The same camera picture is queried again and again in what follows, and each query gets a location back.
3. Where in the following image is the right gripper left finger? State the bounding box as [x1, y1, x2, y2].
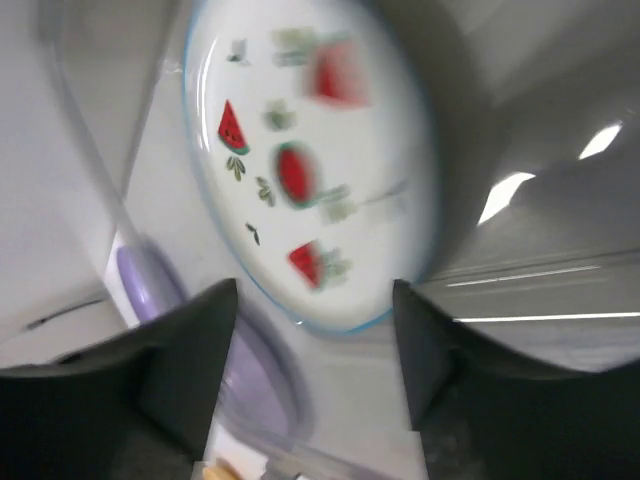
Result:
[1, 279, 238, 479]

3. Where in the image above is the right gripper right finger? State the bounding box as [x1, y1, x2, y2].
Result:
[392, 280, 639, 479]

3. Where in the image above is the white watermelon pattern plate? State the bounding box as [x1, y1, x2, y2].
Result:
[183, 1, 442, 334]

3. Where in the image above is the orange plate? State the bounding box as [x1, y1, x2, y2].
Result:
[202, 463, 242, 480]

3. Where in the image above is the purple plate front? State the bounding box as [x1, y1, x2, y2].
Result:
[105, 234, 316, 441]

